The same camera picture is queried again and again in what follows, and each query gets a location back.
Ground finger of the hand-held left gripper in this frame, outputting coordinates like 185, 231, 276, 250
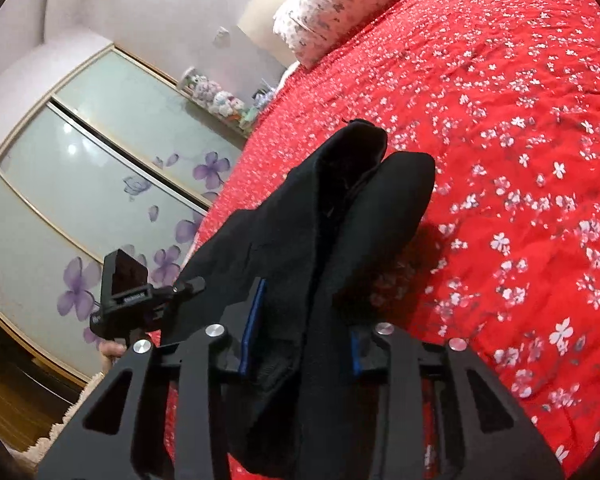
171, 276, 207, 306

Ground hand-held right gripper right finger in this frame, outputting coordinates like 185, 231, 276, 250
349, 322, 567, 480

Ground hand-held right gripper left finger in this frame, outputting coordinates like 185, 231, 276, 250
37, 277, 269, 480

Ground black pants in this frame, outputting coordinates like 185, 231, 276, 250
157, 119, 437, 477

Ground person's left hand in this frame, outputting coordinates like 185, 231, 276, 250
101, 340, 127, 372

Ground wardrobe with purple flower doors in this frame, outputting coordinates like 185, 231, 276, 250
0, 45, 247, 386

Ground plush toys on shelf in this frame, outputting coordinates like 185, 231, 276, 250
182, 87, 276, 137

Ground plush toy bunch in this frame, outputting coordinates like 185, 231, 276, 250
179, 66, 247, 122

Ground red floral blanket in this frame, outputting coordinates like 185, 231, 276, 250
147, 0, 600, 480

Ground cream headboard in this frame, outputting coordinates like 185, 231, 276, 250
237, 10, 301, 68

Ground white floral pillow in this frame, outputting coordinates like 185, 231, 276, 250
272, 0, 435, 70

